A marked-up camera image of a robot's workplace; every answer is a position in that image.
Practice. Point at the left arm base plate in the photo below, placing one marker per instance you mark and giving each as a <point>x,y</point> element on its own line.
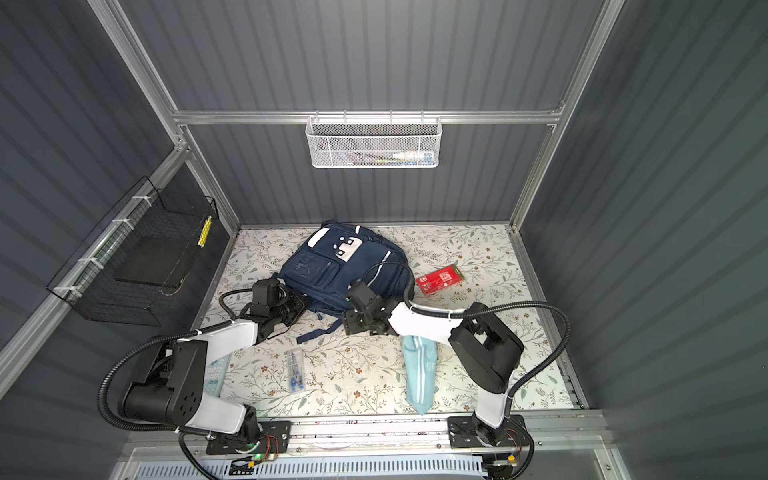
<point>269,437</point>

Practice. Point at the pens in white basket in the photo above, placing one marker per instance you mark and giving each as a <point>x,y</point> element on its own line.
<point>414,158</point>

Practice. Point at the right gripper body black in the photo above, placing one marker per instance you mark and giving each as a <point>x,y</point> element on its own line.
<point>356,323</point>

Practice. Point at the navy blue student backpack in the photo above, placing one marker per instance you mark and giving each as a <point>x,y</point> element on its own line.
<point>334,257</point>

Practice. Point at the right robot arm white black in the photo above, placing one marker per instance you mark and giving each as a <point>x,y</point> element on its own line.
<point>487,349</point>

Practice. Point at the clear plastic ruler set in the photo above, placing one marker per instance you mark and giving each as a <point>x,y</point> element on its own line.
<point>295,370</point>

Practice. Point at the white wire mesh basket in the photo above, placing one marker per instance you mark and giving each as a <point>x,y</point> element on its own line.
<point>330,143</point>

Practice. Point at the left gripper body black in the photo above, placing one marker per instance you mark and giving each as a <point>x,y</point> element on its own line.
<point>288,310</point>

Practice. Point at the black wire wall basket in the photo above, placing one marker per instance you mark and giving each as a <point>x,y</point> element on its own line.
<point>139,270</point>

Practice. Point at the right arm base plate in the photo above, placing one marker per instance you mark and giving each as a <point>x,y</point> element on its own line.
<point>469,432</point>

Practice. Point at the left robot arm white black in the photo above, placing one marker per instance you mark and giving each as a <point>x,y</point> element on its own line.
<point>166,390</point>

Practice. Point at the aluminium front rail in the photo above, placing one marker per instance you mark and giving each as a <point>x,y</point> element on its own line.
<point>412,434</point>

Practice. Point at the light green calculator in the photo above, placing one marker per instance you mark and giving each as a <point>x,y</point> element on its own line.
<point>214,375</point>

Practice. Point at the red card pack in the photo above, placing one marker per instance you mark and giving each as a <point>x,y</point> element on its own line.
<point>439,280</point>

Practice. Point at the light blue pencil pouch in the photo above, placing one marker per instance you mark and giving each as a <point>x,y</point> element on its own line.
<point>420,356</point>

